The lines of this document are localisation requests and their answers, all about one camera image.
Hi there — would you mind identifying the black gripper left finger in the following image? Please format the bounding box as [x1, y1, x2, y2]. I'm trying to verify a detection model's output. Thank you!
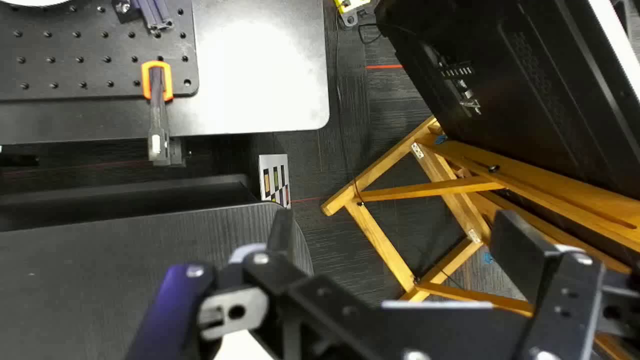
[126, 209, 401, 360]

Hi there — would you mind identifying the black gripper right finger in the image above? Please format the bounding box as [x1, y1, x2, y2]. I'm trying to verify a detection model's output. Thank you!
[489, 210, 605, 360]

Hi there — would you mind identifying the colour checker board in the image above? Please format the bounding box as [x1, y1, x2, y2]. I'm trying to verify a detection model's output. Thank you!
[255, 153, 293, 210]

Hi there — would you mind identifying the yellow wooden easel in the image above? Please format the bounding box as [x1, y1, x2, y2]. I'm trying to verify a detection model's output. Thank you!
[320, 116, 640, 360]

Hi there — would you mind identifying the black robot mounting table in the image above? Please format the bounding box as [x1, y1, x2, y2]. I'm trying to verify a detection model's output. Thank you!
[0, 0, 332, 146]

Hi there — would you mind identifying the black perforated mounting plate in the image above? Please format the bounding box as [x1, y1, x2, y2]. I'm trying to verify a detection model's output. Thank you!
[0, 0, 201, 105]

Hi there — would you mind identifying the yellow white plug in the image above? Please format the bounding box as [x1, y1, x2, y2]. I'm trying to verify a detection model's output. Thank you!
[332, 0, 371, 29]

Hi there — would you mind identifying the orange handled bar clamp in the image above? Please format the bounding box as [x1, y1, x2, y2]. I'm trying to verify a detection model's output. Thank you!
[139, 60, 186, 169]

